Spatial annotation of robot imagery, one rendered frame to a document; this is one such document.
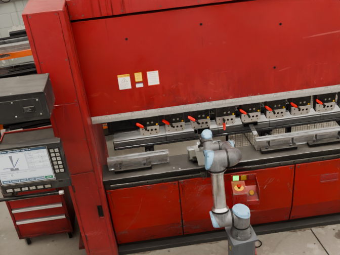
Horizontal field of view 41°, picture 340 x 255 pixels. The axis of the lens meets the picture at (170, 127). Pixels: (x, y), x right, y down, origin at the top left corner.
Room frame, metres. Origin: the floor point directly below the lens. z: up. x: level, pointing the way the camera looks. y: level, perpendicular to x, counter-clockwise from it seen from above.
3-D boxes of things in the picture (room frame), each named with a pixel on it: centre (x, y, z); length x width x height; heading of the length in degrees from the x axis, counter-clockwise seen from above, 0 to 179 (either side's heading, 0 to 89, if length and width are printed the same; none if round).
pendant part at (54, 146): (2.40, 0.91, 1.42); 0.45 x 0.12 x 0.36; 92
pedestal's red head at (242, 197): (2.70, -0.53, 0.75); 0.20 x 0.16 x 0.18; 87
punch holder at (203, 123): (3.02, -0.24, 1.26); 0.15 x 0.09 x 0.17; 93
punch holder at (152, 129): (3.00, 0.16, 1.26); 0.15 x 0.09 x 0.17; 93
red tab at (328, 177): (2.92, -1.30, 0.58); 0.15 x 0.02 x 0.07; 93
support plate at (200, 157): (2.88, -0.27, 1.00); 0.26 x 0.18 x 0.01; 3
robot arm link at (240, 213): (2.22, -0.41, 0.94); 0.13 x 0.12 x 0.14; 92
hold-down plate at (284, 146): (3.00, -0.87, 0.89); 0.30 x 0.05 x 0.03; 93
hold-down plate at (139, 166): (2.94, 0.33, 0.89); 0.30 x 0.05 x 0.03; 93
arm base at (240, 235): (2.22, -0.41, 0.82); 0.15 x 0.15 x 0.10
